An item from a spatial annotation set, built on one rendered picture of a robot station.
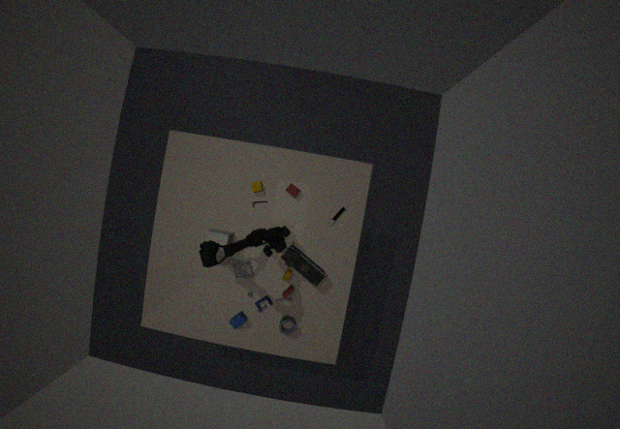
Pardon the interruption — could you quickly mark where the olive yellow block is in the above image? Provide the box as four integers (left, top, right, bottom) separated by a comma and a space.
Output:
251, 181, 263, 193
282, 268, 292, 282

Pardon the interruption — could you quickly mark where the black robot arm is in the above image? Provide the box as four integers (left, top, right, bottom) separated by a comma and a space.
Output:
199, 227, 286, 268

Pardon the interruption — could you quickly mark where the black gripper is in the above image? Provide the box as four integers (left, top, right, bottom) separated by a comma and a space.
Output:
263, 226, 291, 257

